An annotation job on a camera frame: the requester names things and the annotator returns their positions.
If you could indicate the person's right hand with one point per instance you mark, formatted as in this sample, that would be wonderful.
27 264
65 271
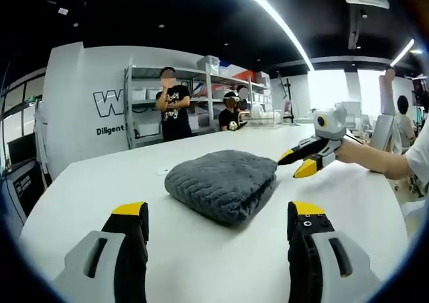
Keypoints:
342 150

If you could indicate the metal storage shelf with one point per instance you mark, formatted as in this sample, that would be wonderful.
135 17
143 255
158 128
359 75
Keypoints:
197 98

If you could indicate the person's white sleeve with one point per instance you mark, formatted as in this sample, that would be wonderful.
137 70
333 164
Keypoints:
419 159

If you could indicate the grey towel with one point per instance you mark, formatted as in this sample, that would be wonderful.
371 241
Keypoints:
223 185

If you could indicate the dish drying rack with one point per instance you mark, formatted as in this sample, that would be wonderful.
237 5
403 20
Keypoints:
261 115

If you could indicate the short ceiling light strip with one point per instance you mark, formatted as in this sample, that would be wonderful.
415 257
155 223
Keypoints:
402 52

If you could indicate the long ceiling light strip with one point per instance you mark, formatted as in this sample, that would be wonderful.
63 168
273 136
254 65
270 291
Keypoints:
278 19

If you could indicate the black machine cabinet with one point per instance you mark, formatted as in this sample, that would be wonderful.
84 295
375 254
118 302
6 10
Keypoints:
20 182

